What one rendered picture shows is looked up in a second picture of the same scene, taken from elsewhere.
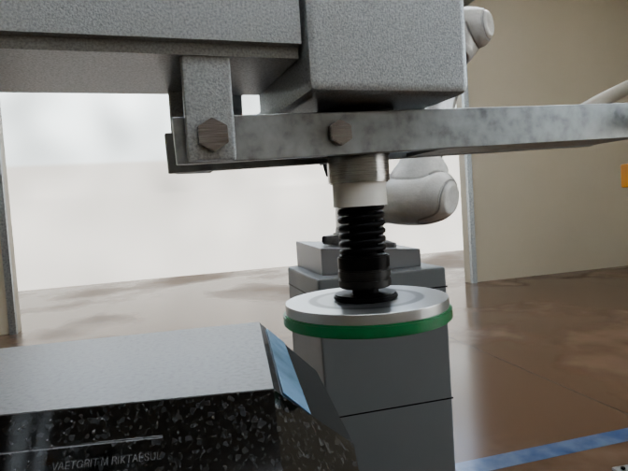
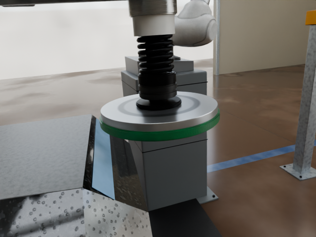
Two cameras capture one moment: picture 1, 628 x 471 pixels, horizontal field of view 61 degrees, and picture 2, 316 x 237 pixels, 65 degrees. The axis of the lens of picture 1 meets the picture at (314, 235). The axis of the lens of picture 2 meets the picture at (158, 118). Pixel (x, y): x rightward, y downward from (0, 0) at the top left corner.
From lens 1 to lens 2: 25 cm
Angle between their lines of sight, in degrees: 16
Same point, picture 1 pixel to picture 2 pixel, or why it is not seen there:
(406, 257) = (186, 65)
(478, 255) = (219, 61)
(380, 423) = (170, 153)
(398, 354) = not seen: hidden behind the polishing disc
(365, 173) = (157, 6)
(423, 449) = (192, 164)
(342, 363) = not seen: hidden behind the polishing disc
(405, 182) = (186, 20)
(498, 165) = (233, 13)
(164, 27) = not seen: outside the picture
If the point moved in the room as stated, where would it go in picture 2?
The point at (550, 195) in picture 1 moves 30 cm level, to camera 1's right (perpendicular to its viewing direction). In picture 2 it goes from (257, 30) to (269, 29)
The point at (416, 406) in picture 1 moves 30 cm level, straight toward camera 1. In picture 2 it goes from (188, 144) to (189, 171)
